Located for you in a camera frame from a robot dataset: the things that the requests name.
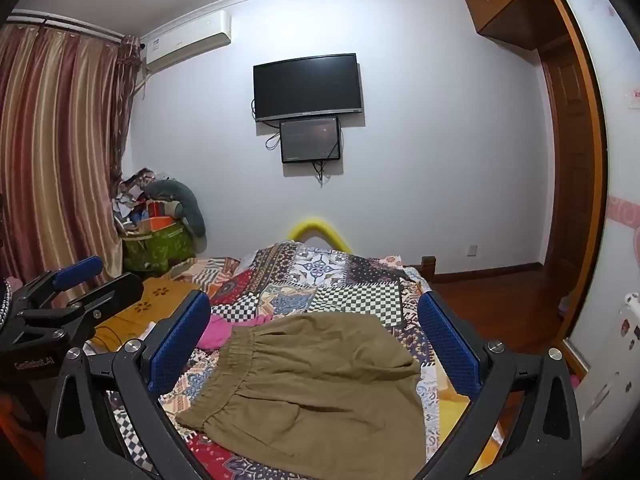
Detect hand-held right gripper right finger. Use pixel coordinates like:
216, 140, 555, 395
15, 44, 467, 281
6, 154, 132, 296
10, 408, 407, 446
417, 290, 583, 480

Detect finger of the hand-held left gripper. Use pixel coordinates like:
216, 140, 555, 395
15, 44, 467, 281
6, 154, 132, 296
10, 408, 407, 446
30, 272, 146, 351
17, 255, 105, 311

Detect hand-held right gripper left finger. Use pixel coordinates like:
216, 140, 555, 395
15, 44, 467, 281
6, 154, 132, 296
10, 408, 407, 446
45, 290, 213, 480

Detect khaki pants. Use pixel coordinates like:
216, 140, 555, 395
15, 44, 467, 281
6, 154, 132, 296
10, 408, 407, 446
175, 312, 427, 480

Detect wooden lap tray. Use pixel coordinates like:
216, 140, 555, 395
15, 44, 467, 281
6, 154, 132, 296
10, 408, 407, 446
92, 277, 202, 356

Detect pink cloth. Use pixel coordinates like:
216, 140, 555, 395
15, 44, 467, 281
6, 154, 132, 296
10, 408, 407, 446
196, 312, 273, 352

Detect green printed bag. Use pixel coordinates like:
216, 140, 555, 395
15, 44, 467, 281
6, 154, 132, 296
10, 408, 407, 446
122, 220, 197, 277

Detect pile of clutter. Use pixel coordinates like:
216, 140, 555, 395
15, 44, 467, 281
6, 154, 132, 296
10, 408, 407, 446
112, 167, 173, 236

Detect striped brown curtain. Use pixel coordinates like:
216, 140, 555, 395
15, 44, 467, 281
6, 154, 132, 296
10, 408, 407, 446
0, 24, 145, 288

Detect patchwork printed blanket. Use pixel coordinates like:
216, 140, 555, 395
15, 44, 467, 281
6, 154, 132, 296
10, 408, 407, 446
85, 240, 506, 480

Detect white appliance with stickers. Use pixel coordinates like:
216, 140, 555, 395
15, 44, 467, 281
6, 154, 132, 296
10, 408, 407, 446
574, 291, 640, 433

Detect yellow foam tube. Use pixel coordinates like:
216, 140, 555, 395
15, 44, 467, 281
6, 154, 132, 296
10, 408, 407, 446
287, 217, 354, 252

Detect brown wooden door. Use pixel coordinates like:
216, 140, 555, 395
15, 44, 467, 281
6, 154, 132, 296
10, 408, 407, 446
539, 42, 610, 343

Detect curtain rod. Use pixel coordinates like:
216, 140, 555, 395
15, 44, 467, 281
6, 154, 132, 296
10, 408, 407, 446
4, 9, 126, 44

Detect white air conditioner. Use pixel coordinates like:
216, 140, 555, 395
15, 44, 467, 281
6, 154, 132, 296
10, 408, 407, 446
140, 10, 234, 74

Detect white wardrobe door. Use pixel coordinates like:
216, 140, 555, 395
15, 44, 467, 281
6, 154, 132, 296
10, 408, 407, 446
547, 0, 640, 376

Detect wooden overhead cabinet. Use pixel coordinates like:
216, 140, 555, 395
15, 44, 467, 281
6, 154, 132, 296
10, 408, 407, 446
462, 0, 558, 52

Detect small black wall monitor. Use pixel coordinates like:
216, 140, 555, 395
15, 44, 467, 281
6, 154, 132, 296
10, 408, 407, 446
279, 116, 343, 164

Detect black wall television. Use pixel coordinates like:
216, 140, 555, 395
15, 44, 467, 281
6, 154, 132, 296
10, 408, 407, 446
252, 53, 364, 123

